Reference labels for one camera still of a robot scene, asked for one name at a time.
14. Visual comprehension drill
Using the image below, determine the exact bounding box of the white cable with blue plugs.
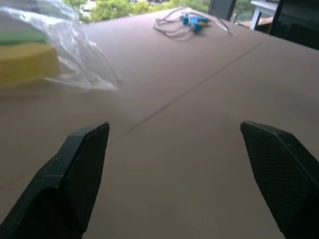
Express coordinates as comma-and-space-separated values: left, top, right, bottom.
152, 6, 231, 42

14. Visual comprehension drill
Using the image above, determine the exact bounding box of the yellow green sponge in plastic bag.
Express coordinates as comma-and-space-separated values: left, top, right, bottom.
0, 0, 123, 93

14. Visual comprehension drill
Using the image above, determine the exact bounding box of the white table frame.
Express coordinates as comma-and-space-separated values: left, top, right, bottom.
250, 0, 279, 31

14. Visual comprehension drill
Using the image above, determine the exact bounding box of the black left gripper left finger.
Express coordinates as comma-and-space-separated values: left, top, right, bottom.
0, 121, 111, 239

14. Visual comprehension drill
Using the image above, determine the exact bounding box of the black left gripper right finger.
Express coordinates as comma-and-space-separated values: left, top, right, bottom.
239, 120, 319, 239

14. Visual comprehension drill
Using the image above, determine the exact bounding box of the black monitor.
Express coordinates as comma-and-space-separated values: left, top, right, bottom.
268, 0, 319, 50

